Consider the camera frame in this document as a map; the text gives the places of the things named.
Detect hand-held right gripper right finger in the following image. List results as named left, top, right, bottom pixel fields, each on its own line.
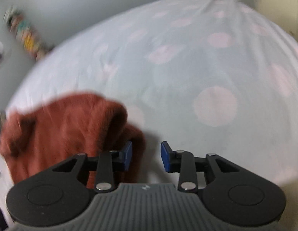
left=161, top=141, right=246, bottom=193

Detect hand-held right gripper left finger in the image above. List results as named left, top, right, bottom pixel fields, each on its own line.
left=52, top=141, right=133, bottom=193

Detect rust fleece pants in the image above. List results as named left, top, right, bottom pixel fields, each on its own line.
left=0, top=91, right=146, bottom=190

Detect polka dot bed sheet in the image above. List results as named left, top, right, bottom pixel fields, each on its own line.
left=5, top=0, right=298, bottom=191

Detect hanging column of plush toys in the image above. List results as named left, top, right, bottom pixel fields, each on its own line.
left=3, top=6, right=55, bottom=61

